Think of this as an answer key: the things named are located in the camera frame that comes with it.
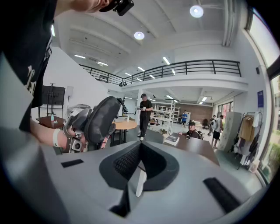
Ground white ceiling pipes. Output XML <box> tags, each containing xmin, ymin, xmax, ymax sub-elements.
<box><xmin>222</xmin><ymin>0</ymin><xmax>236</xmax><ymax>47</ymax></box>

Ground clothes rack with garments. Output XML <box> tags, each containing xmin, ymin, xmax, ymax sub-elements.
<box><xmin>232</xmin><ymin>111</ymin><xmax>264</xmax><ymax>171</ymax></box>

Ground round wooden table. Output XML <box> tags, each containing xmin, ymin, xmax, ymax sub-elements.
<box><xmin>111</xmin><ymin>119</ymin><xmax>138</xmax><ymax>147</ymax></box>

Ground white metal shelving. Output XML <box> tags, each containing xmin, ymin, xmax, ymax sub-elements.
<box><xmin>150</xmin><ymin>100</ymin><xmax>177</xmax><ymax>134</ymax></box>

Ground person's head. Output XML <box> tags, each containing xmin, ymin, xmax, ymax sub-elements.
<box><xmin>53</xmin><ymin>0</ymin><xmax>110</xmax><ymax>14</ymax></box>

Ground person's left forearm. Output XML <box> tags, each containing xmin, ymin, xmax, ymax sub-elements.
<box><xmin>29</xmin><ymin>119</ymin><xmax>66</xmax><ymax>147</ymax></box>

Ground black printed t-shirt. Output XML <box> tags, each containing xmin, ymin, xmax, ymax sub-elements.
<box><xmin>1</xmin><ymin>0</ymin><xmax>58</xmax><ymax>133</ymax></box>

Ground white wristband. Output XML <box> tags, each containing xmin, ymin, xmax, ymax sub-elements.
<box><xmin>52</xmin><ymin>128</ymin><xmax>61</xmax><ymax>147</ymax></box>

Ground white shopping bag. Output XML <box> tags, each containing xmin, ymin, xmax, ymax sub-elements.
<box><xmin>248</xmin><ymin>159</ymin><xmax>260</xmax><ymax>174</ymax></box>

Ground person's left hand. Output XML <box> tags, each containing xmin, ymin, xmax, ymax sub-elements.
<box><xmin>64</xmin><ymin>125</ymin><xmax>77</xmax><ymax>138</ymax></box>

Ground black hard-shell zipper case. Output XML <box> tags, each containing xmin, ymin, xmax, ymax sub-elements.
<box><xmin>84</xmin><ymin>96</ymin><xmax>122</xmax><ymax>145</ymax></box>

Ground row of ceiling strip lights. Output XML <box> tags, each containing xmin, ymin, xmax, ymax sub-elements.
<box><xmin>73</xmin><ymin>54</ymin><xmax>176</xmax><ymax>82</ymax></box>

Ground blue wall poster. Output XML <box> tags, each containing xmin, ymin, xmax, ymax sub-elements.
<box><xmin>257</xmin><ymin>90</ymin><xmax>264</xmax><ymax>108</ymax></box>

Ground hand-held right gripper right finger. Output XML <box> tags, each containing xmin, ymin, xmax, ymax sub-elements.
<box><xmin>140</xmin><ymin>141</ymin><xmax>180</xmax><ymax>192</ymax></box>

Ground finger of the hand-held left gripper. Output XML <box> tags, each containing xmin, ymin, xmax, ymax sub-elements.
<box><xmin>98</xmin><ymin>123</ymin><xmax>116</xmax><ymax>151</ymax></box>

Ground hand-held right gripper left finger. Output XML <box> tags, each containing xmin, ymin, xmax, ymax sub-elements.
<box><xmin>99</xmin><ymin>141</ymin><xmax>141</xmax><ymax>191</ymax></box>

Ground black screen on stand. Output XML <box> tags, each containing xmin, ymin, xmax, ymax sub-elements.
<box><xmin>38</xmin><ymin>82</ymin><xmax>66</xmax><ymax>118</ymax></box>

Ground dark brown side table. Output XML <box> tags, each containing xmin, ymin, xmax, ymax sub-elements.
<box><xmin>36</xmin><ymin>115</ymin><xmax>66</xmax><ymax>130</ymax></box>

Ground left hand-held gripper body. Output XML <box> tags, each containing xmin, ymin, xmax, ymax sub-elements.
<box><xmin>62</xmin><ymin>108</ymin><xmax>94</xmax><ymax>154</ymax></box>

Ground white patterned cabinet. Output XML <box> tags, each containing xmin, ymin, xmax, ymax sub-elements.
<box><xmin>218</xmin><ymin>111</ymin><xmax>242</xmax><ymax>152</ymax></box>

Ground large black-framed window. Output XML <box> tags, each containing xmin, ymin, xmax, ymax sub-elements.
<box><xmin>245</xmin><ymin>7</ymin><xmax>280</xmax><ymax>184</ymax></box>

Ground black cap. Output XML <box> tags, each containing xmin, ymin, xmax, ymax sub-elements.
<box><xmin>98</xmin><ymin>0</ymin><xmax>120</xmax><ymax>13</ymax></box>

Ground black head-mounted camera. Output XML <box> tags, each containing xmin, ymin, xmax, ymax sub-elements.
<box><xmin>112</xmin><ymin>0</ymin><xmax>135</xmax><ymax>17</ymax></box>

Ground plastic wrapped machine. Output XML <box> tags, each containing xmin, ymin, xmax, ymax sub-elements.
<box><xmin>66</xmin><ymin>104</ymin><xmax>91</xmax><ymax>114</ymax></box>

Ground black metal railing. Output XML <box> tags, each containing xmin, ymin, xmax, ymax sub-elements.
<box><xmin>78</xmin><ymin>59</ymin><xmax>242</xmax><ymax>86</ymax></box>

